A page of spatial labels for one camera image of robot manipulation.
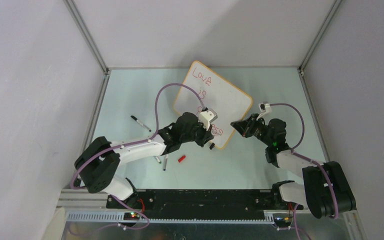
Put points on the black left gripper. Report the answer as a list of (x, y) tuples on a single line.
[(206, 135)]

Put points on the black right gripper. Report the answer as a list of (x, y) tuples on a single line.
[(245, 127)]

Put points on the orange framed whiteboard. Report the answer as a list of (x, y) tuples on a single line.
[(228, 101)]

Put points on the red marker cap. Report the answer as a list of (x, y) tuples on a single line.
[(181, 158)]

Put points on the blue whiteboard marker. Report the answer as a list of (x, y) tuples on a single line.
[(165, 162)]

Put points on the black whiteboard marker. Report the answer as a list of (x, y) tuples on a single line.
[(140, 123)]

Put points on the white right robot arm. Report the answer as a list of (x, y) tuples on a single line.
[(325, 190)]

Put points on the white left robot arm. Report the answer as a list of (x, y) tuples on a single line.
[(98, 164)]

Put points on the black whiteboard right foot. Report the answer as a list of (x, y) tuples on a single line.
[(212, 145)]

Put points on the right control board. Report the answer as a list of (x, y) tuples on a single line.
[(283, 220)]

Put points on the control board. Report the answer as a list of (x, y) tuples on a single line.
[(283, 220), (131, 216)]

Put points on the left control board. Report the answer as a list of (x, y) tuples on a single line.
[(131, 216)]

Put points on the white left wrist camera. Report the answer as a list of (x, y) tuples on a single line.
[(207, 116)]

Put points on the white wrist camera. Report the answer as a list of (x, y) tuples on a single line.
[(207, 116), (265, 109)]

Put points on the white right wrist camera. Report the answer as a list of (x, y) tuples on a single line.
[(265, 109)]

